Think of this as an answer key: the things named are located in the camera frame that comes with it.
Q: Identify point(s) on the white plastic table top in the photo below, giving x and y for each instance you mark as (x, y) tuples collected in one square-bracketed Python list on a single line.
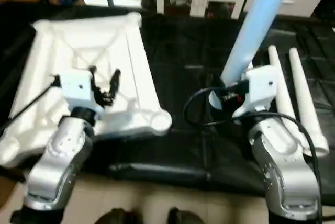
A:
[(65, 38)]

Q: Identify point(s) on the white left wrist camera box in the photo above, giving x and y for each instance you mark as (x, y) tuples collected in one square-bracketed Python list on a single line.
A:
[(76, 88)]

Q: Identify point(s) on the white plastic table leg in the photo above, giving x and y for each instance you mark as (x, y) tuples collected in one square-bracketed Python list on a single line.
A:
[(306, 98), (273, 59), (254, 25)]

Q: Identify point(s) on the black mat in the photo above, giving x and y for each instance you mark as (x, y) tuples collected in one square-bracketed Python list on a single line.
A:
[(183, 51)]

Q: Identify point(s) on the white drawer unit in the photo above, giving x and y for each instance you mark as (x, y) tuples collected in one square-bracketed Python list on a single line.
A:
[(301, 1)]

